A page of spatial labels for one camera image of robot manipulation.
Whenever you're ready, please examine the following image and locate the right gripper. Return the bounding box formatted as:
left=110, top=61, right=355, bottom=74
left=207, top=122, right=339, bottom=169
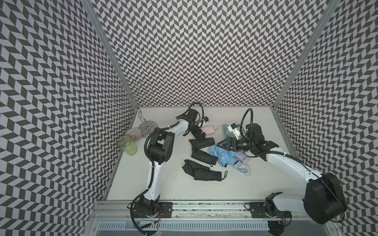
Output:
left=217, top=137, right=255, bottom=151

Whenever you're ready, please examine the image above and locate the black sleeve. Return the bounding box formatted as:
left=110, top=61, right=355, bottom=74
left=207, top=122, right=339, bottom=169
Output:
left=182, top=159, right=210, bottom=177
left=189, top=138, right=215, bottom=150

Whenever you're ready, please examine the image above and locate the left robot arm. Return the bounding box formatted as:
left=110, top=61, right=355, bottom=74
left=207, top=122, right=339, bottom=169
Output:
left=130, top=102, right=209, bottom=218

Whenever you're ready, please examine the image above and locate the blue sleeved umbrella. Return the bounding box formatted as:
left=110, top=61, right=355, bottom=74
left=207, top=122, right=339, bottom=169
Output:
left=207, top=145, right=251, bottom=176

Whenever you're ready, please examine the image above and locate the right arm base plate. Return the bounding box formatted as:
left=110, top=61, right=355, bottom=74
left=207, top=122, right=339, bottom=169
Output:
left=244, top=202, right=292, bottom=220

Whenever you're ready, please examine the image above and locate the pink sleeved umbrella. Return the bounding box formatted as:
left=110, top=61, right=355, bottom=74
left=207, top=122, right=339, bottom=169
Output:
left=201, top=125, right=220, bottom=136

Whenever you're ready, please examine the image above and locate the ribbed glass bowl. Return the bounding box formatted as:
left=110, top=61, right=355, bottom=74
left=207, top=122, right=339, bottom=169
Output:
left=126, top=128, right=142, bottom=142

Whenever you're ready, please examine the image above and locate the green drinking glass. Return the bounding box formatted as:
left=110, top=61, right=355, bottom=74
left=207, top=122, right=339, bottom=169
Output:
left=116, top=135, right=137, bottom=156

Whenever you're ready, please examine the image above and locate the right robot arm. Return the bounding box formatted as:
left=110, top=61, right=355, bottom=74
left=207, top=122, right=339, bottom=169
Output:
left=217, top=108, right=347, bottom=224

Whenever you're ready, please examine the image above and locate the black sleeved umbrella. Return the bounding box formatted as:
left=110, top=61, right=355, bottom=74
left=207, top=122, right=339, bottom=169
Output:
left=194, top=169, right=228, bottom=182
left=191, top=149, right=218, bottom=166

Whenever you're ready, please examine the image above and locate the wire glass rack stand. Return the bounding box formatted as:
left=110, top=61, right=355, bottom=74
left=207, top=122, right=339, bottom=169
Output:
left=108, top=83, right=158, bottom=138

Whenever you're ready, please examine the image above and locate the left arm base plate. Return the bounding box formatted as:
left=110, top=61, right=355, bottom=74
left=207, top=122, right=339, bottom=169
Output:
left=132, top=202, right=173, bottom=218

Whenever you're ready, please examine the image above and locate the lavender sleeved umbrella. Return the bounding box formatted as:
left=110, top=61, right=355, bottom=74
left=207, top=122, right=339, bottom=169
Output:
left=235, top=151, right=250, bottom=165

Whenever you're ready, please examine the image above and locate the mint green sleeved umbrella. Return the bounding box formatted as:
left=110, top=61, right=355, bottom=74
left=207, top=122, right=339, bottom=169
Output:
left=221, top=124, right=235, bottom=138

